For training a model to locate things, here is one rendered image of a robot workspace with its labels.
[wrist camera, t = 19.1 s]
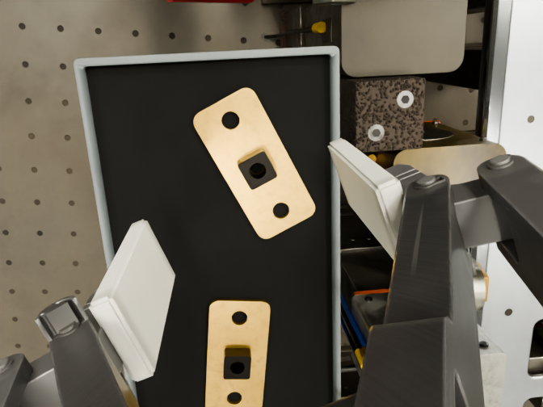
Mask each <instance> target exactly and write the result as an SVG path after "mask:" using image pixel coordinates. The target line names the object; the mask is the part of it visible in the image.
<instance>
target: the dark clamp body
mask: <svg viewBox="0 0 543 407"><path fill-rule="evenodd" d="M467 6H468V0H357V1H356V2H354V3H353V4H346V5H339V6H317V5H315V4H314V3H312V5H300V6H299V7H297V8H295V9H293V10H291V11H281V12H280V34H278V35H268V34H267V33H266V32H264V33H262V34H261V36H260V39H261V40H262V41H264V42H265V41H267V40H268V39H271V38H280V48H300V47H317V46H337V47H338V48H339V74H341V75H345V76H348V77H353V78H364V77H379V76H394V75H409V74H424V73H449V72H452V71H454V70H456V69H458V67H459V66H460V65H461V63H462V61H463V58H464V52H465V29H466V18H467Z"/></svg>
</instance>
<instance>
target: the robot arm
mask: <svg viewBox="0 0 543 407"><path fill-rule="evenodd" d="M328 149H329V150H330V155H331V157H332V159H333V162H334V164H335V168H336V170H337V173H338V176H339V179H340V182H341V184H342V186H343V190H344V193H345V195H346V197H347V201H348V203H349V205H350V206H351V208H352V209H353V210H354V211H355V213H356V214H357V215H358V217H359V218H360V219H361V220H362V221H363V222H364V224H365V225H366V226H367V227H368V229H369V230H370V231H371V233H372V234H373V235H374V237H375V238H376V239H377V240H378V241H379V242H380V243H381V245H382V246H383V247H384V249H385V250H386V251H387V253H388V254H389V255H390V257H391V258H392V259H393V260H394V264H393V270H392V275H391V280H390V286H389V295H388V300H387V305H386V310H385V319H384V324H382V325H373V326H371V328H370V330H369V332H368V340H367V344H366V348H365V352H364V360H363V364H362V368H361V373H360V380H359V384H358V388H357V393H354V394H352V395H350V396H348V397H344V398H342V399H340V400H337V401H334V402H331V403H330V404H327V405H324V406H322V407H485V401H484V392H483V383H482V366H481V357H480V348H479V339H478V322H477V313H476V304H475V295H474V278H473V276H475V275H477V273H476V270H475V267H474V262H473V259H472V256H471V253H470V250H469V248H471V247H475V246H480V245H486V244H490V243H495V242H496V245H497V247H498V250H499V251H500V253H501V254H502V255H503V256H504V257H505V259H506V260H507V261H508V263H509V264H510V265H511V267H512V268H513V269H514V271H515V272H516V274H517V275H518V276H519V277H520V278H521V279H522V281H523V282H524V284H525V285H526V286H527V288H528V289H529V291H530V292H531V293H532V294H533V295H534V296H535V298H536V299H537V301H538V302H539V303H540V304H541V306H542V307H543V169H541V168H540V167H538V166H537V165H535V164H534V163H532V162H531V161H529V160H528V159H527V158H526V157H523V156H520V155H514V154H505V155H504V154H503V155H498V156H497V157H493V158H491V159H489V160H487V161H485V162H483V163H482V164H480V165H479V166H478V168H477V172H478V177H479V179H476V180H473V181H469V182H466V183H459V184H452V185H451V183H450V179H449V177H448V176H446V175H443V174H435V175H428V176H426V175H425V174H423V173H422V172H420V171H418V170H416V169H415V168H414V167H412V166H410V165H405V164H397V165H395V166H392V167H390V168H388V169H385V170H384V169H383V168H382V167H380V166H379V165H378V164H377V163H376V162H374V161H373V160H371V159H370V158H369V157H367V156H366V155H364V154H363V153H361V152H360V151H359V150H358V149H357V148H356V147H354V146H353V145H351V144H350V143H349V142H347V141H346V140H343V139H342V138H339V139H337V140H335V141H332V142H330V145H328ZM174 280H175V273H174V272H173V270H172V268H171V266H170V263H169V262H168V260H167V258H166V255H165V254H164V253H163V251H162V248H161V246H160V245H159V243H158V240H157V238H156V237H155V235H154V233H153V231H152V229H151V228H150V226H149V223H148V221H145V220H139V221H138V222H136V223H133V224H132V225H131V227H130V229H129V231H128V232H127V234H126V236H125V238H124V240H123V242H122V244H121V246H120V248H119V249H118V251H117V253H116V256H115V257H114V259H113V261H112V264H111V265H110V267H109V268H108V270H107V273H106V274H105V276H104V278H103V281H102V283H101V284H100V286H99V287H98V288H97V289H96V290H95V291H94V292H93V293H92V294H91V295H90V296H89V298H88V300H87V302H86V303H85V306H84V307H82V306H81V305H80V303H79V301H78V299H77V297H75V296H67V297H65V298H62V299H60V300H58V301H56V302H54V303H52V304H50V305H49V306H48V307H46V308H45V309H44V310H43V311H41V312H40V313H39V314H38V315H37V317H36V319H35V322H36V324H37V325H38V327H39V328H40V330H41V332H42V333H43V335H44V336H45V337H46V339H47V340H48V344H49V348H50V351H49V352H48V353H47V354H45V355H43V356H41V357H39V358H38V359H36V360H34V361H32V362H31V363H29V362H28V361H27V359H26V357H25V356H24V354H22V353H18V354H13V355H11V356H8V357H6V358H4V359H0V407H140V406H139V404H138V403H137V400H136V398H135V396H134V395H133V391H132V389H131V388H130V386H129V384H128V381H127V380H126V379H125V377H124V375H123V373H122V372H121V370H122V367H123V365H124V367H125V369H126V371H127V372H128V374H129V375H130V377H131V379H132V380H135V381H137V382H138V381H140V380H143V379H146V378H148V377H151V376H152V375H153V374H154V371H155V367H156V363H157V360H158V352H159V349H160V345H161V340H162V334H163V330H164V325H165V322H166V315H167V311H168V307H169V303H170V296H171V292H172V288H173V284H174Z"/></svg>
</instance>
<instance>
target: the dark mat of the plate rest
mask: <svg viewBox="0 0 543 407"><path fill-rule="evenodd" d="M86 75H87V81H88V86H89V91H90V100H91V106H92V111H93V116H94V122H95V131H96V136H97V142H98V147H99V157H100V162H101V167H102V173H103V183H104V188H105V193H106V199H107V208H108V214H109V219H110V224H111V230H112V239H113V245H114V250H115V254H116V253H117V251H118V249H119V248H120V246H121V244H122V242H123V240H124V238H125V236H126V234H127V232H128V231H129V229H130V227H131V225H132V224H133V223H136V222H138V221H139V220H145V221H148V223H149V226H150V228H151V229H152V231H153V233H154V235H155V237H156V238H157V240H158V243H159V245H160V246H161V248H162V251H163V253H164V254H165V255H166V258H167V260H168V262H169V263H170V266H171V268H172V270H173V272H174V273H175V280H174V284H173V288H172V292H171V296H170V303H169V307H168V311H167V315H166V322H165V325H164V330H163V334H162V340H161V345H160V349H159V352H158V360H157V363H156V367H155V371H154V374H153V375H152V376H151V377H148V378H146V379H143V380H140V381H138V382H137V381H135V383H136V388H137V398H138V403H139V406H140V407H205V394H206V375H207V356H208V319H209V305H210V304H211V302H212V301H213V300H215V299H257V300H266V301H267V302H268V303H269V305H270V310H271V311H270V321H269V330H268V340H267V359H266V369H265V379H264V389H263V406H262V407H322V406H324V405H327V404H330V403H331V402H333V362H332V282H331V201H330V150H329V149H328V145H330V56H329V55H328V54H323V55H307V56H291V57H260V58H244V59H228V60H212V61H181V62H165V63H149V64H133V65H102V66H87V67H86ZM242 88H250V89H252V90H253V91H254V92H255V93H256V95H257V97H258V99H259V101H260V103H261V105H262V106H263V109H264V110H265V112H266V114H267V117H268V119H269V120H270V121H271V124H272V126H273V128H274V129H275V131H276V133H277V135H278V137H279V138H280V141H281V143H282V144H283V146H284V148H285V150H286V152H287V154H288V156H289V157H290V159H291V161H292V163H293V165H294V167H295V169H296V170H297V173H298V174H299V176H300V178H301V181H302V182H303V183H304V185H305V188H306V190H307V191H308V193H309V195H310V197H311V199H312V200H313V202H314V205H315V211H314V214H313V215H312V216H310V217H308V218H307V219H305V220H303V221H301V222H299V223H297V224H295V225H294V226H292V227H290V228H288V229H285V230H284V231H283V232H281V233H278V234H276V235H275V236H273V237H270V238H267V239H266V238H261V237H260V236H259V235H258V234H257V233H256V231H255V229H254V227H253V225H252V224H251V222H250V221H249V219H248V217H247V215H246V213H245V212H244V211H243V209H242V207H241V205H240V203H239V202H238V200H237V198H236V197H235V195H234V193H233V192H232V190H231V189H230V187H229V184H228V183H227V182H226V180H225V178H224V176H223V175H222V173H221V171H220V170H219V168H218V166H217V164H216V162H215V161H214V160H213V157H212V156H211V154H210V152H209V151H208V149H207V148H206V146H205V144H204V142H203V141H202V139H201V138H200V135H199V134H198V132H197V131H196V129H195V127H194V124H193V120H194V118H195V115H196V114H197V113H198V112H200V111H202V110H204V109H205V108H207V107H209V106H211V105H213V104H214V103H216V102H218V101H220V100H222V99H223V98H225V97H227V96H229V95H231V94H232V93H234V92H236V91H238V90H240V89H242Z"/></svg>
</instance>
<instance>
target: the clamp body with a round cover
mask: <svg viewBox="0 0 543 407"><path fill-rule="evenodd" d="M363 154H364V155H366V156H367V157H369V158H370V159H371V160H373V161H374V162H376V163H377V164H378V165H379V166H380V167H382V168H383V169H384V170H385V169H388V168H390V167H392V166H395V165H397V164H405V165H410V166H412V167H414V168H415V169H416V170H418V171H420V172H422V173H423V174H425V175H426V176H428V175H435V174H443V175H446V176H448V177H449V179H450V183H451V185H452V184H459V183H466V182H469V181H473V180H476V179H479V177H478V172H477V168H478V166H479V165H480V164H482V163H483V162H485V161H487V160H489V159H491V158H493V157H497V156H498V155H503V154H504V155H505V154H507V152H506V150H505V148H504V147H503V146H502V145H500V144H498V143H495V142H493V141H489V140H487V138H486V137H479V136H475V135H472V134H470V133H467V132H463V131H461V130H458V129H455V128H452V127H449V126H447V125H444V124H441V123H440V121H439V120H430V121H423V146H422V148H420V149H404V150H392V151H380V152H367V153H363Z"/></svg>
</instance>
